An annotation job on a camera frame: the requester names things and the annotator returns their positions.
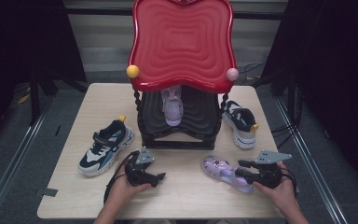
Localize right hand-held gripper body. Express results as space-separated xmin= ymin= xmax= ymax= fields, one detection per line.
xmin=251 ymin=149 xmax=294 ymax=189

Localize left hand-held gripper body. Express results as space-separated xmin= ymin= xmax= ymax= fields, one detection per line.
xmin=124 ymin=147 xmax=156 ymax=189

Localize purple sandal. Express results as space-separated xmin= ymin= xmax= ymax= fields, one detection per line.
xmin=201 ymin=155 xmax=256 ymax=195
xmin=160 ymin=85 xmax=185 ymax=128

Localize navy and white sneaker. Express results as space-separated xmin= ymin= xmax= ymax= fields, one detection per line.
xmin=77 ymin=114 xmax=136 ymax=178
xmin=221 ymin=100 xmax=260 ymax=150

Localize red and black shoe rack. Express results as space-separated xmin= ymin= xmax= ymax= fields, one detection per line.
xmin=126 ymin=0 xmax=241 ymax=151

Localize person's left hand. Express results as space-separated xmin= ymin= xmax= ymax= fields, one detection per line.
xmin=106 ymin=163 xmax=152 ymax=208

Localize person's right hand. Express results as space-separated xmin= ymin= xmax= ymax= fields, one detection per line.
xmin=253 ymin=161 xmax=298 ymax=214

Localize black curtain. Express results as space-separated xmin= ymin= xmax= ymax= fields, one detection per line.
xmin=0 ymin=0 xmax=89 ymax=153
xmin=260 ymin=0 xmax=358 ymax=195

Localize black metal stand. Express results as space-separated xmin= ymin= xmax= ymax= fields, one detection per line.
xmin=27 ymin=69 xmax=42 ymax=127

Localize yellow object on floor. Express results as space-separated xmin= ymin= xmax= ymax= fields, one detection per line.
xmin=17 ymin=92 xmax=32 ymax=105

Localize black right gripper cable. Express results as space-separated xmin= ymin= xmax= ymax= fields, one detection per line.
xmin=280 ymin=168 xmax=299 ymax=199

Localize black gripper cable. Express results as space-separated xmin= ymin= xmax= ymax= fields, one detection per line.
xmin=280 ymin=168 xmax=299 ymax=199
xmin=103 ymin=150 xmax=142 ymax=203

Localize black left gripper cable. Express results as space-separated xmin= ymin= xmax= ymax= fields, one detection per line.
xmin=103 ymin=150 xmax=142 ymax=203

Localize metal floor rail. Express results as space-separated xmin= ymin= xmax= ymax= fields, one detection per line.
xmin=0 ymin=96 xmax=56 ymax=224
xmin=273 ymin=96 xmax=350 ymax=224

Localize black floor cables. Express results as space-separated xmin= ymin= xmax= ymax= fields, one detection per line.
xmin=238 ymin=61 xmax=304 ymax=149

